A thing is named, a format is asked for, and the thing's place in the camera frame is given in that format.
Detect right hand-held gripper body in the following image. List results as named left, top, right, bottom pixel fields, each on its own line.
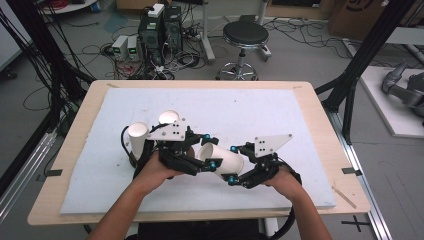
left=244, top=133, right=294, bottom=190

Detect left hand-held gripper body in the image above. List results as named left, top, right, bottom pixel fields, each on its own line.
left=148, top=119, right=203, bottom=177

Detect single white paper cup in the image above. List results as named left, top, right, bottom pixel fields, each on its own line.
left=197, top=142, right=245, bottom=178

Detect person's right hand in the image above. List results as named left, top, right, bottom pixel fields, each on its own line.
left=263, top=166, right=303, bottom=202

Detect person's left hand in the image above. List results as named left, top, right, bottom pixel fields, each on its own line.
left=133, top=151, right=184, bottom=196

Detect white foam mat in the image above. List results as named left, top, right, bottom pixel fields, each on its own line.
left=60, top=87, right=336, bottom=215

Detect person's dark clothing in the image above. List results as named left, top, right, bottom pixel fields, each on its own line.
left=124, top=219, right=268, bottom=240

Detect wooden table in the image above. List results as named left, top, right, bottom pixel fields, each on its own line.
left=27, top=79, right=372, bottom=226

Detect thin wooden stick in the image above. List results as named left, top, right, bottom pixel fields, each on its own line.
left=331, top=185, right=357, bottom=210

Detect grey metal table leg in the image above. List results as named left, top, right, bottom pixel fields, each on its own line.
left=199, top=0, right=217, bottom=64

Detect black round stool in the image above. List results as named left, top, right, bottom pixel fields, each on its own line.
left=215, top=20, right=273, bottom=82

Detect black computer tower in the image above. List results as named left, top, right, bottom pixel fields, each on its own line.
left=163, top=5, right=184, bottom=54
left=138, top=13, right=166, bottom=66

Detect grey power supply unit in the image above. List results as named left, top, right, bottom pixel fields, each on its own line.
left=111, top=34, right=130, bottom=61
left=127, top=35, right=141, bottom=62

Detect white platform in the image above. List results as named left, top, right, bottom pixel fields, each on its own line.
left=359, top=65, right=424, bottom=139

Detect white box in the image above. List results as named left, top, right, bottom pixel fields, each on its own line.
left=147, top=3, right=166, bottom=19

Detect cardboard box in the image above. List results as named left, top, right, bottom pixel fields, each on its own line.
left=328, top=0, right=396, bottom=42

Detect round white table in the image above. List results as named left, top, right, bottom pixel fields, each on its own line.
left=39, top=0, right=98, bottom=15

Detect white board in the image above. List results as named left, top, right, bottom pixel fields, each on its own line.
left=0, top=0, right=33, bottom=72

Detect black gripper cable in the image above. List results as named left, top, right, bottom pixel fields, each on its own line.
left=133, top=139, right=155, bottom=181
left=266, top=161, right=303, bottom=240

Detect tangle of floor cables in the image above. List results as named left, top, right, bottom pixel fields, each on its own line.
left=99, top=19, right=209, bottom=81

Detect aluminium rail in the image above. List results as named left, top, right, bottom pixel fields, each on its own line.
left=0, top=129, right=59, bottom=223
left=324, top=109, right=395, bottom=240

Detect long black floor cables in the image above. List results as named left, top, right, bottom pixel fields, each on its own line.
left=263, top=16, right=424, bottom=69

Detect black frame post with cables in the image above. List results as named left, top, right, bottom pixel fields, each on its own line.
left=0, top=0, right=96, bottom=134

